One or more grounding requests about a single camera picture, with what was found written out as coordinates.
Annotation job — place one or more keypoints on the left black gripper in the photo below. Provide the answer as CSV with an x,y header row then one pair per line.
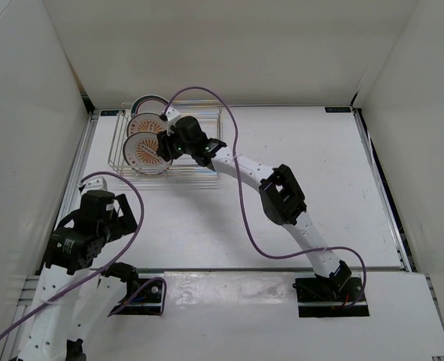
x,y
123,224

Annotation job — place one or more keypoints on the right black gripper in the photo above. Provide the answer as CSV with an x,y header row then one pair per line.
x,y
166,144

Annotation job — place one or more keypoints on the orange sunburst plate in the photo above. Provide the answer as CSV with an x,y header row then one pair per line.
x,y
140,154
145,122

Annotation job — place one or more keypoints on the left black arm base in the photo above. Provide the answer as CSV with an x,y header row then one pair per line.
x,y
144,296

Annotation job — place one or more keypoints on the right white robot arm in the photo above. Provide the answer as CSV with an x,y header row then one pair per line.
x,y
282,199

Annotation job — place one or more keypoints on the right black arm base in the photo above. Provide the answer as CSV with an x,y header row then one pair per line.
x,y
317,300

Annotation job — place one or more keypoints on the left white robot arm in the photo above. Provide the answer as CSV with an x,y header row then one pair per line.
x,y
71,302

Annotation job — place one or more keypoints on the rear green rimmed plate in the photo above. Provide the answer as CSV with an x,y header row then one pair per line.
x,y
152,104

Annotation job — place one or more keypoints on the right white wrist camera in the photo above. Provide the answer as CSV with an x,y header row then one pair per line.
x,y
170,116

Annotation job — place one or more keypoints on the wire dish rack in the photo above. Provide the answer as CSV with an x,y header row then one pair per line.
x,y
183,166

